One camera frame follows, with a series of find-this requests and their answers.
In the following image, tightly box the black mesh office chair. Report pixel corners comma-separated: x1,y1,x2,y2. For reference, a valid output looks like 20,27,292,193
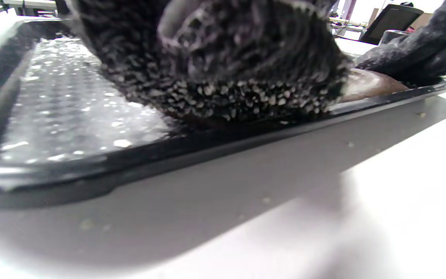
359,3,425,45

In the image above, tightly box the black plastic tray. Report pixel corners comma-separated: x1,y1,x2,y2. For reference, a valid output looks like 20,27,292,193
0,17,446,210

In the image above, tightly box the person's left hand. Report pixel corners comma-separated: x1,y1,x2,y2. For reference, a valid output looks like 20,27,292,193
161,0,324,72

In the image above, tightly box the brown microfibre cloth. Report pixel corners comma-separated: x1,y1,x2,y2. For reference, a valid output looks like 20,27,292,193
68,0,351,124

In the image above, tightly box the person's right hand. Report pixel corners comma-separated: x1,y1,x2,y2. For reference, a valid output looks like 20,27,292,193
357,0,446,84

